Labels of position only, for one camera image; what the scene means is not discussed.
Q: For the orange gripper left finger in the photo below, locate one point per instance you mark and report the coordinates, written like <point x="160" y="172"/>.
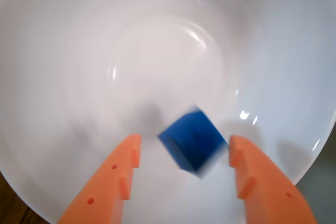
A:
<point x="105" y="190"/>

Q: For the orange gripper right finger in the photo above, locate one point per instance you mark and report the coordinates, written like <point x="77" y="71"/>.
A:
<point x="267" y="192"/>

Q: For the blue cube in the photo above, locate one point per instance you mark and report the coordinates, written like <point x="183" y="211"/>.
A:
<point x="193" y="142"/>

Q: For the white bowl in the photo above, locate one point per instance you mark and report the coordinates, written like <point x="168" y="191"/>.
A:
<point x="131" y="51"/>

